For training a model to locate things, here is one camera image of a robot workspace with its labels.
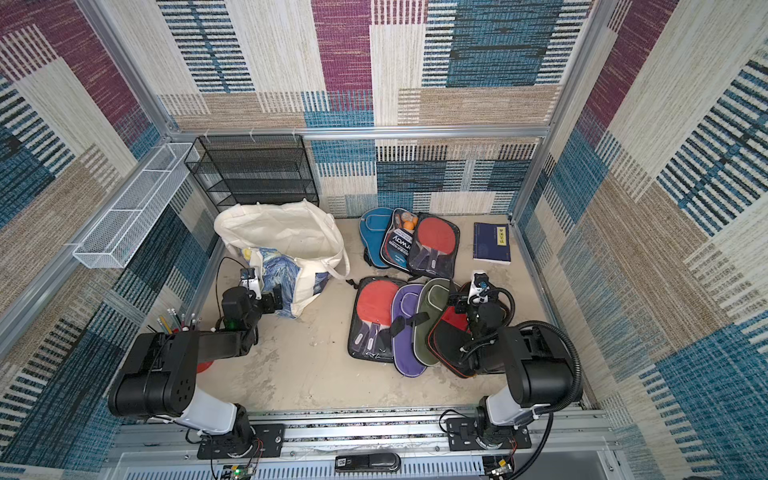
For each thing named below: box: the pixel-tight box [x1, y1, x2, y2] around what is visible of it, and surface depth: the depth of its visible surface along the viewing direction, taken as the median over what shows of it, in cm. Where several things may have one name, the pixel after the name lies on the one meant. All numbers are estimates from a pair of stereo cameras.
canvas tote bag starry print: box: [214, 200, 351, 318], surface depth 93 cm
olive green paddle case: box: [413, 278, 451, 366], surface depth 92 cm
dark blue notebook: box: [473, 222, 511, 265], surface depth 114 cm
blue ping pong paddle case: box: [360, 207, 396, 269], surface depth 113 cm
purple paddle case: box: [392, 284, 427, 378], surface depth 87 cm
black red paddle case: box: [427, 306, 477, 379], surface depth 86 cm
